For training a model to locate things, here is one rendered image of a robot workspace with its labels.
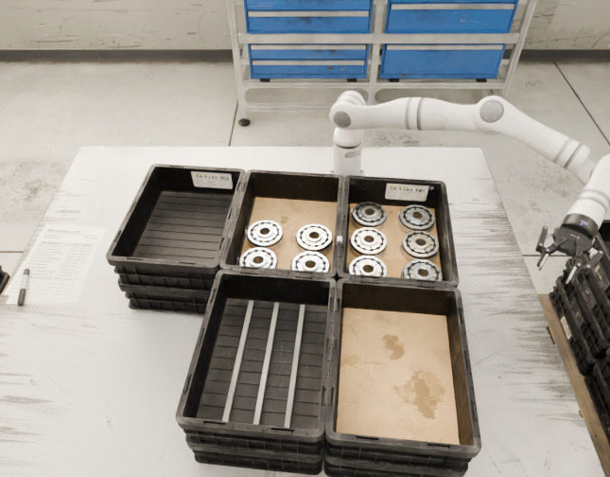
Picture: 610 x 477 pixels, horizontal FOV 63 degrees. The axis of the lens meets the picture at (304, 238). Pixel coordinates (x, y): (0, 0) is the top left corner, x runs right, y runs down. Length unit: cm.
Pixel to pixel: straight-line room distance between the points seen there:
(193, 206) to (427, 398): 89
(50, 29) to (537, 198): 363
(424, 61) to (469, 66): 28
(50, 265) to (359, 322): 99
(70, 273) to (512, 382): 131
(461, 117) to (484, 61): 189
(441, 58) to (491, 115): 190
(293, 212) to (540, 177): 201
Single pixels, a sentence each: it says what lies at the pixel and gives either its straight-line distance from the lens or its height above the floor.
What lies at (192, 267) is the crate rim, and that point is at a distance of 130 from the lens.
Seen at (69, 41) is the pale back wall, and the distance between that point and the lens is 451.
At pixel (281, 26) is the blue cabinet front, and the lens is 313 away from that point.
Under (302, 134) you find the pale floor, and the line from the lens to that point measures 332.
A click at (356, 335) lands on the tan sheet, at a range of 127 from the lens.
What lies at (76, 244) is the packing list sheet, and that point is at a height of 70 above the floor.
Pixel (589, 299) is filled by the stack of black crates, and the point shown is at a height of 40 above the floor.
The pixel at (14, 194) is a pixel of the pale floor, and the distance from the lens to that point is 332.
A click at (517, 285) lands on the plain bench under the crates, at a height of 70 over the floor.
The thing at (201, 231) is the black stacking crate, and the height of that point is 83.
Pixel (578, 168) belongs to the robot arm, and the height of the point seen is 111.
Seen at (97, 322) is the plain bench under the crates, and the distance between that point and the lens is 156.
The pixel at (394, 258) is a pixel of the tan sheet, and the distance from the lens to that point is 143.
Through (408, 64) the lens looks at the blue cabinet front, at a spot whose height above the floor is 41.
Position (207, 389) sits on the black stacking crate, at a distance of 122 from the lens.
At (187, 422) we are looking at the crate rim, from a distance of 108.
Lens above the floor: 189
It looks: 47 degrees down
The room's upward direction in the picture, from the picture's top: 1 degrees counter-clockwise
